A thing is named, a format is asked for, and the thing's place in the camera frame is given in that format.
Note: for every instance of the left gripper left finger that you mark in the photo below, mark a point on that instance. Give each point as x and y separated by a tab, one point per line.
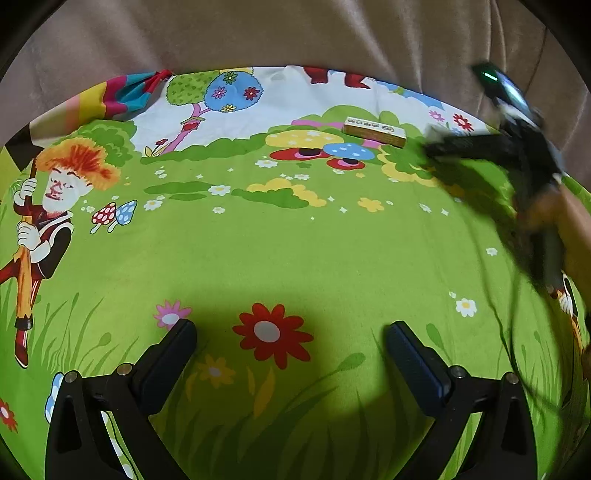
78	446

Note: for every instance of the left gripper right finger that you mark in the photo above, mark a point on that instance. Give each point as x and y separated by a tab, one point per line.
503	446

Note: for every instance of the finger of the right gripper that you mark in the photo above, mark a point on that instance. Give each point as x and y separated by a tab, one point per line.
488	147

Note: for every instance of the kraft orange box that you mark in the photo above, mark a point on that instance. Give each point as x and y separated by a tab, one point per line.
375	131

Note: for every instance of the right hand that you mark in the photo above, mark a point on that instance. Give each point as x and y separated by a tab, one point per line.
557	206

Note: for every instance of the colourful cartoon tablecloth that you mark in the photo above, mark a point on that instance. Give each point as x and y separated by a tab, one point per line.
232	198

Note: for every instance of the beige curtain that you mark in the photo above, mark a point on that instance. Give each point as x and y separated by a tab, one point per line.
427	46

